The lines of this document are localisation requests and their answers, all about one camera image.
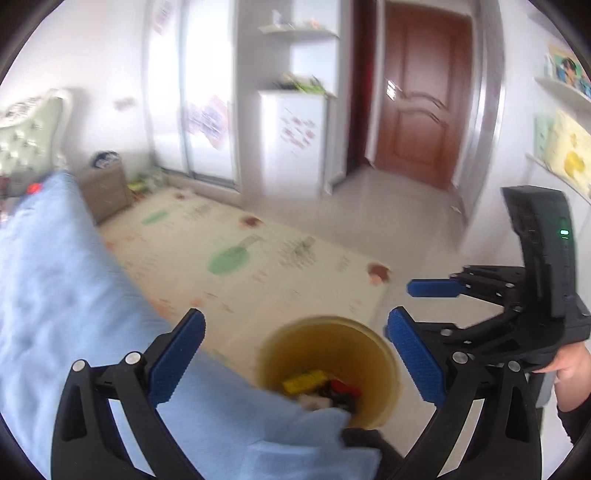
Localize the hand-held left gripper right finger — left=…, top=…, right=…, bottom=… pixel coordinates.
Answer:
left=385, top=306, right=542, bottom=480

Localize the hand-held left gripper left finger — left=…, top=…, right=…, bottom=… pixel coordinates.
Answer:
left=51, top=308, right=207, bottom=480

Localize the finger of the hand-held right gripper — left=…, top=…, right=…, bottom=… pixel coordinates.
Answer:
left=407, top=265, right=527, bottom=306
left=416, top=307, right=528, bottom=366

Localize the yellow plastic bin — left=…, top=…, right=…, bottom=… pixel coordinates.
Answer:
left=256, top=315, right=403, bottom=430

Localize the yellow drink carton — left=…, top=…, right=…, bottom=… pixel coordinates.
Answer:
left=281, top=369, right=329, bottom=395

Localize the person's right forearm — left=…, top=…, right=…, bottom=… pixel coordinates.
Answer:
left=556, top=392, right=591, bottom=445

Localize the person's right hand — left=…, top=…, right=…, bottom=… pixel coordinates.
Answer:
left=551, top=339, right=591, bottom=411

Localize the orange knitted hat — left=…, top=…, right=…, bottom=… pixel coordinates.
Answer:
left=329, top=379, right=363, bottom=400

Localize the yellow picture book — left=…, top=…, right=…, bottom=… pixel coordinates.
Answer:
left=547, top=111, right=591, bottom=188

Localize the pale green picture book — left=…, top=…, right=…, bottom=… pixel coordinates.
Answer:
left=534, top=115, right=555, bottom=158

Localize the printed play mat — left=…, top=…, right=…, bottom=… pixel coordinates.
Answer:
left=99, top=187, right=393, bottom=370

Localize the light blue blanket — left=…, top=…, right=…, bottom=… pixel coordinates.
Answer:
left=0, top=172, right=382, bottom=480

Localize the green toy box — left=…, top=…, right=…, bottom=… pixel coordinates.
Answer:
left=139, top=168, right=167, bottom=190

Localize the grey nightstand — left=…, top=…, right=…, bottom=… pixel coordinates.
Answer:
left=76, top=164, right=132, bottom=224

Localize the brown wooden door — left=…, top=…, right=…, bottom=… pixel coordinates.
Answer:
left=373, top=0, right=474, bottom=190

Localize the colourful picture book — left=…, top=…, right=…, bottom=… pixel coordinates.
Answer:
left=545, top=44, right=591, bottom=97

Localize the white cabinet with stickers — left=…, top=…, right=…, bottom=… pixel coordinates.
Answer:
left=257, top=89, right=331, bottom=197

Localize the dark item on nightstand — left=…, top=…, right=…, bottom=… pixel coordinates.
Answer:
left=90, top=151, right=122, bottom=169

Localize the clutter atop white cabinet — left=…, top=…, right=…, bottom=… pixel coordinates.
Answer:
left=276, top=74, right=335, bottom=97

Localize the green tufted headboard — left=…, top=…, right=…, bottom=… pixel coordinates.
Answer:
left=0, top=89, right=75, bottom=178

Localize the white sliding wardrobe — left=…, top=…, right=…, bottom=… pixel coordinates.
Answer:
left=143, top=0, right=241, bottom=185

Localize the white corner shelf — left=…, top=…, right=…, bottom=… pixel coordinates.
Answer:
left=259, top=21, right=340, bottom=40

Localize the white wall shelf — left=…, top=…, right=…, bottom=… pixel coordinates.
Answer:
left=536, top=76, right=591, bottom=102
left=526, top=152, right=591, bottom=204

